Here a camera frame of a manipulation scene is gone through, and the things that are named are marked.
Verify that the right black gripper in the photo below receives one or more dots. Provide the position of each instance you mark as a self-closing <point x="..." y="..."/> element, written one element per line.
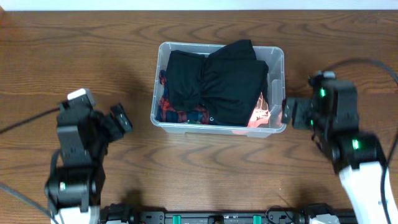
<point x="305" y="106"/>

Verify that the pink printed t-shirt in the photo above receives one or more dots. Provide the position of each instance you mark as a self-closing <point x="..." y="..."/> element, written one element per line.
<point x="260" y="114"/>

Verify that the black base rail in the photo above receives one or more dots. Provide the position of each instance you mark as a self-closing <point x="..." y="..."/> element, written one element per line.
<point x="313" y="213"/>

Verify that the red navy plaid shirt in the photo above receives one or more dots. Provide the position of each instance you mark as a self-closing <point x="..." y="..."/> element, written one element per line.
<point x="167" y="114"/>

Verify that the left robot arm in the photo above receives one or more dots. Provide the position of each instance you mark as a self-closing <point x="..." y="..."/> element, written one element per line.
<point x="76" y="172"/>

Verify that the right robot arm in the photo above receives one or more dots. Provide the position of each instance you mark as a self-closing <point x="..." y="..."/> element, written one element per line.
<point x="356" y="156"/>

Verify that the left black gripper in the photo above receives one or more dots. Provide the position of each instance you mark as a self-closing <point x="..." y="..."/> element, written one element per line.
<point x="116" y="121"/>

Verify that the large black garment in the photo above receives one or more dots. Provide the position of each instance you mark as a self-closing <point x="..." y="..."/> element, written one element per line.
<point x="227" y="83"/>

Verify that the clear plastic storage container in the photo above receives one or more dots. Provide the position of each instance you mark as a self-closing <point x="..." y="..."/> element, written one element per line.
<point x="273" y="57"/>

